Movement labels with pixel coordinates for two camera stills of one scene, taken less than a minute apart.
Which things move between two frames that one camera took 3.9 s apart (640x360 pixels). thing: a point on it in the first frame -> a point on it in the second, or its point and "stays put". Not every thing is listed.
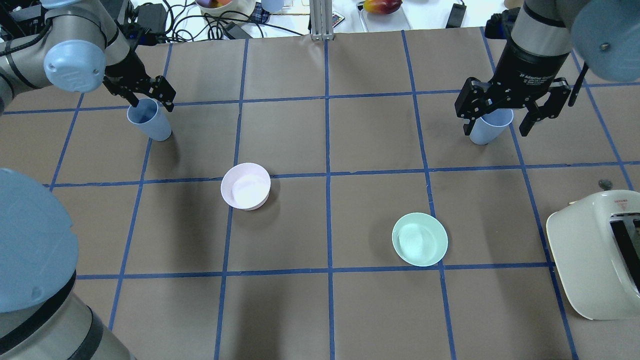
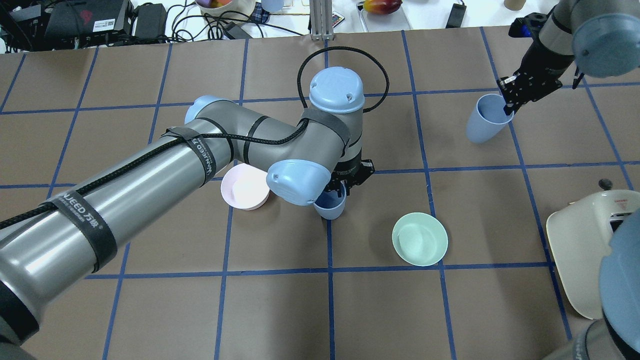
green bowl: x=420 y=238 stays put
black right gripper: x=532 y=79 -> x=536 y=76
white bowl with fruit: x=226 y=11 stays put
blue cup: x=491 y=126 stays put
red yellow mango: x=383 y=7 stays put
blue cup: x=148 y=116 -> x=329 y=205
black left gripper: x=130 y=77 -> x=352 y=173
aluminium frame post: x=321 y=18 stays put
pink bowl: x=246 y=186 stays put
